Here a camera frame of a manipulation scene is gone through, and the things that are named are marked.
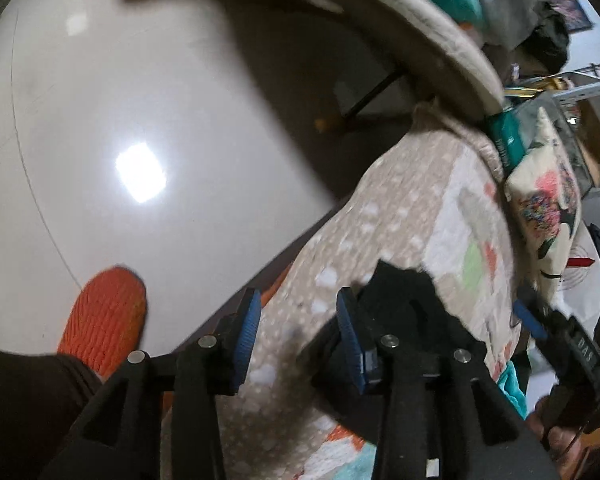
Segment black furniture leg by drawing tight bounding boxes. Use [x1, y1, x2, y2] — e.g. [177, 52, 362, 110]
[342, 67, 403, 120]

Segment person's right hand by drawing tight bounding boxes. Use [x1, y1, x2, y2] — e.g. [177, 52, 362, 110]
[525, 394, 598, 480]

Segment beige printed blanket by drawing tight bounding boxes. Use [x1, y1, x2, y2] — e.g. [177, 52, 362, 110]
[159, 102, 531, 480]

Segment black pants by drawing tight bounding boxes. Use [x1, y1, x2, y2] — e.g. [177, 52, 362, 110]
[310, 259, 487, 423]

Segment dark bag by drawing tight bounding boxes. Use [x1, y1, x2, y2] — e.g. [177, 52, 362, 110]
[512, 0, 571, 73]

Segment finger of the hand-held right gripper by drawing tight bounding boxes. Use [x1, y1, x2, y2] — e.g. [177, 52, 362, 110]
[512, 286, 567, 346]

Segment turquoise cloth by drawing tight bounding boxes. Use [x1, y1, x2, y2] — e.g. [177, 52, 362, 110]
[495, 362, 528, 421]

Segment teal packet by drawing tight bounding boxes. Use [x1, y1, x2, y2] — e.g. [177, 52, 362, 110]
[484, 105, 536, 168]

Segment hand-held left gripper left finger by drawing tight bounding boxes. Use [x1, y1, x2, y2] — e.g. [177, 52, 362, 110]
[37, 287, 263, 480]

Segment beige quilted cushion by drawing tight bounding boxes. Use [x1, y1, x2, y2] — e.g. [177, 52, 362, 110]
[292, 0, 506, 116]

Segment white printed bag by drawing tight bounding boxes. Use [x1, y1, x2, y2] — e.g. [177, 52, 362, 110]
[550, 220, 600, 333]

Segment orange slipper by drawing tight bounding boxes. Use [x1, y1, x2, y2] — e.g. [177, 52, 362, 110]
[56, 266, 149, 381]

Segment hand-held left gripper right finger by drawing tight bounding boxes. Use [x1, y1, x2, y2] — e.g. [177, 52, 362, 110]
[336, 287, 563, 480]

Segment wall poster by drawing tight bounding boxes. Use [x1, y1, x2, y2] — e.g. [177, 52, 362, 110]
[550, 0, 593, 32]

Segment person's leg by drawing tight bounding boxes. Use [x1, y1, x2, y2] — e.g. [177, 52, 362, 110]
[0, 345, 105, 480]

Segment cream printed pillow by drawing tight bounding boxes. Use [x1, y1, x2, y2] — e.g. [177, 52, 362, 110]
[502, 107, 583, 291]

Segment metal shelf rack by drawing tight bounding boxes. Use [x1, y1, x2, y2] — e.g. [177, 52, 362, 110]
[550, 62, 600, 201]

